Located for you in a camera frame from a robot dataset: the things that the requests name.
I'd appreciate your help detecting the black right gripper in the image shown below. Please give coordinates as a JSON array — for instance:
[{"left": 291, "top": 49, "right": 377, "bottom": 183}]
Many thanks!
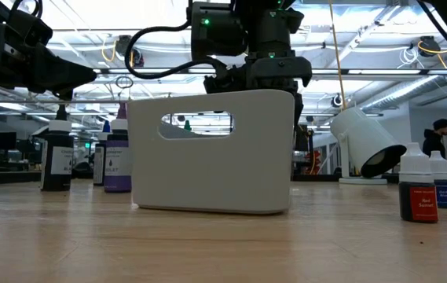
[{"left": 203, "top": 50, "right": 313, "bottom": 127}]

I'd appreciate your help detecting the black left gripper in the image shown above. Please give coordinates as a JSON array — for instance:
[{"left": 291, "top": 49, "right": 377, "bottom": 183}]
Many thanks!
[{"left": 0, "top": 0, "right": 98, "bottom": 101}]

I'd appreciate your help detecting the large blue food coloring bottle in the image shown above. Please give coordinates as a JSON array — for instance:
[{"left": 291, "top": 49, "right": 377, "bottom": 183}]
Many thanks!
[{"left": 92, "top": 119, "right": 112, "bottom": 186}]

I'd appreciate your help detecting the large violet food coloring bottle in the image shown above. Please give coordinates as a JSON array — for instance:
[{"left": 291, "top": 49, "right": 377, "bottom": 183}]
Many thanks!
[{"left": 103, "top": 102, "right": 133, "bottom": 193}]

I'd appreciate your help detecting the white plastic bin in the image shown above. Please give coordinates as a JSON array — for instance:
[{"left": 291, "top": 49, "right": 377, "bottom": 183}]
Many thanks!
[{"left": 127, "top": 89, "right": 296, "bottom": 215}]

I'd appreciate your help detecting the small red label bottle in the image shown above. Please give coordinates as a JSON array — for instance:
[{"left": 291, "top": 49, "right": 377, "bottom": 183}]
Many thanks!
[{"left": 398, "top": 141, "right": 440, "bottom": 224}]

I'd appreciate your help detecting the small dark blue bottle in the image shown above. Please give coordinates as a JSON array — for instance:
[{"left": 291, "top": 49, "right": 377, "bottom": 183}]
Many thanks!
[{"left": 429, "top": 150, "right": 447, "bottom": 210}]

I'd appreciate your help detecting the large black food coloring bottle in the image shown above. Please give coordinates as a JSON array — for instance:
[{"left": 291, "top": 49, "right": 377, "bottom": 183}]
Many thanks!
[{"left": 40, "top": 104, "right": 75, "bottom": 193}]

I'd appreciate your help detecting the white spot lamp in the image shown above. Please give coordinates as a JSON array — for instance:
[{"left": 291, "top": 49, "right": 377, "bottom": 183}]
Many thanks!
[{"left": 329, "top": 106, "right": 408, "bottom": 186}]

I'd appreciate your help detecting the black desk monitor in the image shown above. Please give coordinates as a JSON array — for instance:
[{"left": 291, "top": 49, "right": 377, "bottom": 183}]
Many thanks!
[{"left": 0, "top": 131, "right": 18, "bottom": 151}]

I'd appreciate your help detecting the person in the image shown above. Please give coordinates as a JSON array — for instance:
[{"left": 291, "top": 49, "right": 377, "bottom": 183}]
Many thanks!
[{"left": 422, "top": 118, "right": 447, "bottom": 159}]

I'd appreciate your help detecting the yellow hanging cable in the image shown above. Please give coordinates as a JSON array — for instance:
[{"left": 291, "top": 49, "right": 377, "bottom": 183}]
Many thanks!
[{"left": 327, "top": 0, "right": 349, "bottom": 111}]

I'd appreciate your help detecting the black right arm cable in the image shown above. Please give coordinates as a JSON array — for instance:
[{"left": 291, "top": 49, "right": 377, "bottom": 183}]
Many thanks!
[{"left": 123, "top": 19, "right": 230, "bottom": 81}]

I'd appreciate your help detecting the black ceiling cord reel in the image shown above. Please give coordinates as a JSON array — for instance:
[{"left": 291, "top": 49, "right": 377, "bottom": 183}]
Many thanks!
[
  {"left": 417, "top": 35, "right": 443, "bottom": 58},
  {"left": 114, "top": 34, "right": 145, "bottom": 68}
]

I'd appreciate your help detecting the silver ventilation duct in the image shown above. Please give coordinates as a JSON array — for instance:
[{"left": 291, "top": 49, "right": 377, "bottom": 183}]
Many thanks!
[{"left": 358, "top": 74, "right": 447, "bottom": 113}]

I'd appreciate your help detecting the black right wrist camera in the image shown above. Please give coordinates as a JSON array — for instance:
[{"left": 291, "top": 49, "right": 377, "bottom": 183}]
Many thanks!
[{"left": 189, "top": 1, "right": 248, "bottom": 61}]

